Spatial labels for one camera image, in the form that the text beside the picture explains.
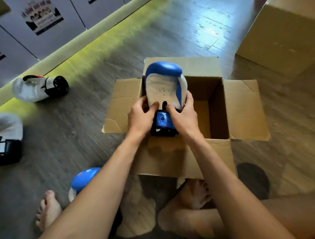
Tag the person's left hand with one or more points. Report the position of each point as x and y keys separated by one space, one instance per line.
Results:
x=139 y=120

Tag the person's right hand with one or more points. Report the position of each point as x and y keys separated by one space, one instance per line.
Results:
x=185 y=122

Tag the person's left thumb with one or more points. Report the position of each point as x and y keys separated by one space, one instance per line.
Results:
x=153 y=107

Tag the person's right thumb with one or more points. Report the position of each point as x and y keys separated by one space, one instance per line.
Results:
x=171 y=110

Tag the blue and white boxing glove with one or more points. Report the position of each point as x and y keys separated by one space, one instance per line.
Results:
x=82 y=178
x=164 y=88

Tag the person's right forearm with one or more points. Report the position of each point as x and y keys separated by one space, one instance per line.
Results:
x=231 y=189

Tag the person's left forearm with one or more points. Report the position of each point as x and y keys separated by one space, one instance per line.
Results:
x=98 y=189

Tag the open brown cardboard box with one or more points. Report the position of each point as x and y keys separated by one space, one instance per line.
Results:
x=243 y=108

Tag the person's right foot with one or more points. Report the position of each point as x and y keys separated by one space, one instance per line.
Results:
x=195 y=194

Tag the person's foot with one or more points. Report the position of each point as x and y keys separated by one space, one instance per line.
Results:
x=49 y=211
x=195 y=194

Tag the cream cabinet plinth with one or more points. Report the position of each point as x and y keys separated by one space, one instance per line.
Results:
x=73 y=45

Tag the person's right leg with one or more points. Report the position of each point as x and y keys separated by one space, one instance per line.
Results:
x=196 y=221

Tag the grey locker cabinet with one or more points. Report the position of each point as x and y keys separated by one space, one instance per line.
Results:
x=69 y=22

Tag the white and black boxing glove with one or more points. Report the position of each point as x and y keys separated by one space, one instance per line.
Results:
x=32 y=90
x=9 y=137

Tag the large closed cardboard box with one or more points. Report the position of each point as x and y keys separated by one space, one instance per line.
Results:
x=280 y=37

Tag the black and white poster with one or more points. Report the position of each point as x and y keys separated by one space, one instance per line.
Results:
x=42 y=15

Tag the person's left foot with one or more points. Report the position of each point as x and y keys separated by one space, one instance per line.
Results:
x=49 y=211

